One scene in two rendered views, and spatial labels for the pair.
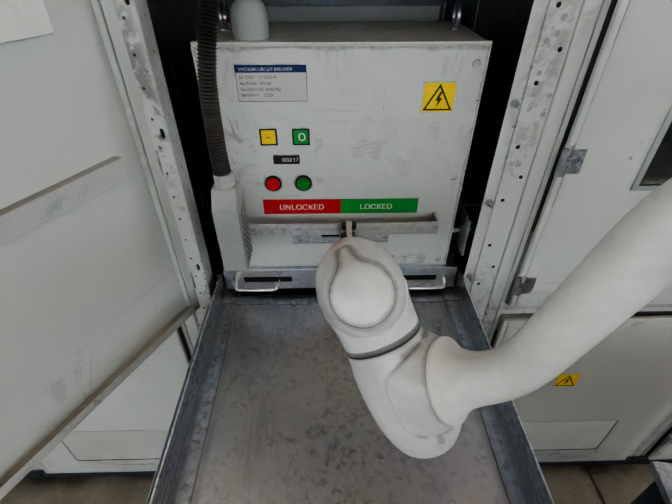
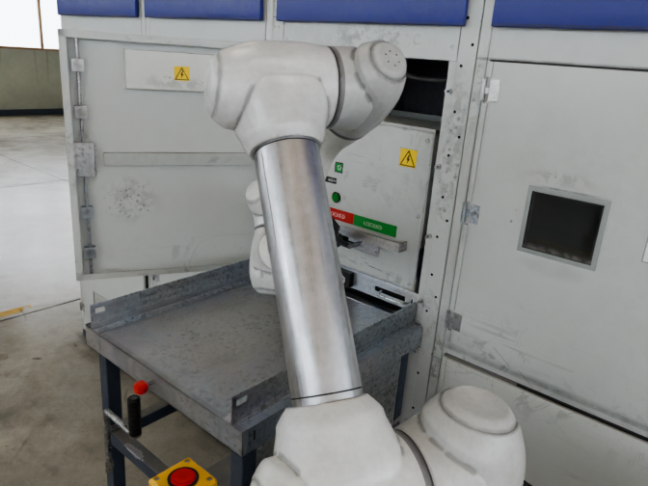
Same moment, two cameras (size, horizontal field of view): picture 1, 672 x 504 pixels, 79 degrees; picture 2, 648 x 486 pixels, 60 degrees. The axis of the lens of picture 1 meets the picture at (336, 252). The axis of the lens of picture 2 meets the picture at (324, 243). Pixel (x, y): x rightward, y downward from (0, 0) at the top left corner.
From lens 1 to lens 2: 1.20 m
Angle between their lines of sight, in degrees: 40
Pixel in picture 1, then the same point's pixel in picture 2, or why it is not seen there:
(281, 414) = (248, 306)
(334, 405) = (275, 315)
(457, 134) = (418, 184)
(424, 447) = (255, 276)
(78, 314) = (201, 219)
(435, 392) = (262, 240)
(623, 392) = not seen: outside the picture
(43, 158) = (219, 140)
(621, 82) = (491, 162)
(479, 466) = not seen: hidden behind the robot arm
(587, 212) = (490, 261)
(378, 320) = (255, 200)
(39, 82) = not seen: hidden behind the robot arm
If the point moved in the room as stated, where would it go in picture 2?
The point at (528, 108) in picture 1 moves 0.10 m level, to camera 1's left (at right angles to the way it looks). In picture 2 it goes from (445, 171) to (414, 164)
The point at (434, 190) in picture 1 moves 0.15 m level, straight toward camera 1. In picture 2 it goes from (406, 223) to (364, 229)
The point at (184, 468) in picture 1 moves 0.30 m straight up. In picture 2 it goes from (191, 297) to (190, 200)
